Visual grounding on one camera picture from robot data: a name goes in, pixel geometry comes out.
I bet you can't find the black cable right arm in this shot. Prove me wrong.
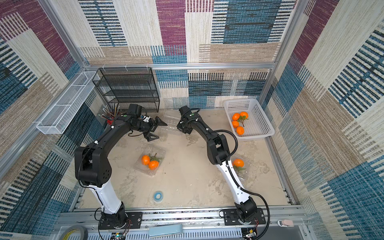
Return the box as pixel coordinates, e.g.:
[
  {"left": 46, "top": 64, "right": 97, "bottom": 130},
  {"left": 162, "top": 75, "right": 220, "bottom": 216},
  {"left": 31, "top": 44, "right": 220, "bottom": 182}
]
[{"left": 209, "top": 128, "right": 271, "bottom": 240}]

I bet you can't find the clear clamshell container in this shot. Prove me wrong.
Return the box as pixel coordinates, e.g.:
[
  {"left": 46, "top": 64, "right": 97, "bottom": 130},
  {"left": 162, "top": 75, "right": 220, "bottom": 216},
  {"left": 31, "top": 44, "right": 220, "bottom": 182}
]
[
  {"left": 160, "top": 109, "right": 183, "bottom": 135},
  {"left": 134, "top": 146, "right": 166, "bottom": 176},
  {"left": 231, "top": 154, "right": 251, "bottom": 182}
]

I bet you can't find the small pink white object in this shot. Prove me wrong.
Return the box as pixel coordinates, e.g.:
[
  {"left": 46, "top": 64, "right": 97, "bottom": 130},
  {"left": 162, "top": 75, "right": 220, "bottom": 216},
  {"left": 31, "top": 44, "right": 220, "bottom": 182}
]
[{"left": 277, "top": 220, "right": 295, "bottom": 228}]

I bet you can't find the white wire mesh wall tray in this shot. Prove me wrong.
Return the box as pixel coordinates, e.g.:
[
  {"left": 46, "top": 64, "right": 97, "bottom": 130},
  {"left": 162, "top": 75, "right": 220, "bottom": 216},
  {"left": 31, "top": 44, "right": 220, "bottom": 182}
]
[{"left": 37, "top": 72, "right": 96, "bottom": 135}]

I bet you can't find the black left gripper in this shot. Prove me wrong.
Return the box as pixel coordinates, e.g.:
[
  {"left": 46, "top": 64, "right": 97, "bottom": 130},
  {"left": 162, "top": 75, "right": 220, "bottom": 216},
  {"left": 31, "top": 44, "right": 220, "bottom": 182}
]
[{"left": 134, "top": 116, "right": 169, "bottom": 142}]

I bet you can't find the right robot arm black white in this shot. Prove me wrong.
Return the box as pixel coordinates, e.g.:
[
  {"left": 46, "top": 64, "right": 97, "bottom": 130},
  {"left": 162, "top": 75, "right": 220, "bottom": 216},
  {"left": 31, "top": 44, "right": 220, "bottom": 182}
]
[{"left": 177, "top": 106, "right": 271, "bottom": 225}]

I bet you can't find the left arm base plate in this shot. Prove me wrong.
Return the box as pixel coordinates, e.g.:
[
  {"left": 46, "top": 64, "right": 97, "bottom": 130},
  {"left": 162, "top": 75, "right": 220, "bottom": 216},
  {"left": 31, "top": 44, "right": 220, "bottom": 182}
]
[{"left": 98, "top": 212, "right": 143, "bottom": 230}]

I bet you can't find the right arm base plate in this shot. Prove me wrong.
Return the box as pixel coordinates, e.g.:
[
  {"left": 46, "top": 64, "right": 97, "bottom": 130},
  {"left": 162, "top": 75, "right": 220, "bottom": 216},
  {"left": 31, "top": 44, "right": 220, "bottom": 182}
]
[{"left": 219, "top": 208, "right": 267, "bottom": 226}]

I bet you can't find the black wire shelf rack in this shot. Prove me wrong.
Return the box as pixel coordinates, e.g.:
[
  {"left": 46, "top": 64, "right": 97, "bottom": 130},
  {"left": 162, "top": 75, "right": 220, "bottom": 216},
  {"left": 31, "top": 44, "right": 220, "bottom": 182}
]
[{"left": 93, "top": 67, "right": 160, "bottom": 112}]

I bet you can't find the blue tape roll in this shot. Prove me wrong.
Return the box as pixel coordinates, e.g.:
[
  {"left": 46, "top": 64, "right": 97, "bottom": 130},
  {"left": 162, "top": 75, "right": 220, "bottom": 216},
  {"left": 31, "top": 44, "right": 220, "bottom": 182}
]
[{"left": 153, "top": 191, "right": 164, "bottom": 203}]

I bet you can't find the orange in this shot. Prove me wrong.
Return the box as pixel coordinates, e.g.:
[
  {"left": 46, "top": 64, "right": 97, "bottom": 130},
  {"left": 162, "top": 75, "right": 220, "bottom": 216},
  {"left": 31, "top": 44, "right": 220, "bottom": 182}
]
[
  {"left": 232, "top": 113, "right": 241, "bottom": 121},
  {"left": 240, "top": 112, "right": 249, "bottom": 120}
]

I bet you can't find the grey tape roll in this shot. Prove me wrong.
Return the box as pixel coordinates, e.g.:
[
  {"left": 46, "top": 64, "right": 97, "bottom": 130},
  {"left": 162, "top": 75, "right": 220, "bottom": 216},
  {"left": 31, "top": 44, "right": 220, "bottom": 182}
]
[{"left": 59, "top": 225, "right": 88, "bottom": 240}]

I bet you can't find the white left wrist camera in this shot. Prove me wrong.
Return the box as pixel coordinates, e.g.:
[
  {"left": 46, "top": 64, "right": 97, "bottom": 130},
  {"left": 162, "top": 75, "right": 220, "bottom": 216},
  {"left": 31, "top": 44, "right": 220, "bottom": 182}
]
[{"left": 141, "top": 116, "right": 151, "bottom": 123}]

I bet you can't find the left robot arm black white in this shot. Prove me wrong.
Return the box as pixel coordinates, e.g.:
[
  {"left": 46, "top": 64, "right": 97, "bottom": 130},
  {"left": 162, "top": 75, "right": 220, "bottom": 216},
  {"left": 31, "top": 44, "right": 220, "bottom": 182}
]
[{"left": 74, "top": 104, "right": 167, "bottom": 229}]

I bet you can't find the white plastic perforated basket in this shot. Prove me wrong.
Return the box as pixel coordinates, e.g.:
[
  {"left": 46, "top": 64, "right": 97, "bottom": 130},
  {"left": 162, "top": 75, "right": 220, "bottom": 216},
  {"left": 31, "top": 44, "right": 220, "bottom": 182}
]
[{"left": 224, "top": 99, "right": 275, "bottom": 141}]

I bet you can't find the orange container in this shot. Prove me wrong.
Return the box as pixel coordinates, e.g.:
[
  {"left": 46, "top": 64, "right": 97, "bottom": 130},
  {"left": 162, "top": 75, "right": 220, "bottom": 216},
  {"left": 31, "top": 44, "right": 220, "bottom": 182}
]
[
  {"left": 236, "top": 126, "right": 245, "bottom": 136},
  {"left": 232, "top": 121, "right": 239, "bottom": 129},
  {"left": 233, "top": 159, "right": 245, "bottom": 168},
  {"left": 148, "top": 161, "right": 160, "bottom": 171},
  {"left": 141, "top": 155, "right": 151, "bottom": 166}
]

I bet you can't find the light blue flat case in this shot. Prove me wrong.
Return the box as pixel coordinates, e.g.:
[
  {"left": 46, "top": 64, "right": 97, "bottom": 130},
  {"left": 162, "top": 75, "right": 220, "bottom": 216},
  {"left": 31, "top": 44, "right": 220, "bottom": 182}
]
[{"left": 149, "top": 224, "right": 183, "bottom": 238}]

